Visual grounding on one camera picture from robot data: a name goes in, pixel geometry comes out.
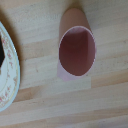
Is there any floral rimmed white plate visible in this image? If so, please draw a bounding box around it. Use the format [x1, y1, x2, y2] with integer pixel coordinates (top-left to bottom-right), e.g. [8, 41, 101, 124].
[0, 21, 21, 113]

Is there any dark brown object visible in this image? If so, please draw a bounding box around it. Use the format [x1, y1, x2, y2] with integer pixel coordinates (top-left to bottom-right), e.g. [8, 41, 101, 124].
[0, 40, 6, 69]

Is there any pink plastic cup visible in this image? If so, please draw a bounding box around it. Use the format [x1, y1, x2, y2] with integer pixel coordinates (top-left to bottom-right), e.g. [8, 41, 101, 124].
[56, 7, 98, 82]

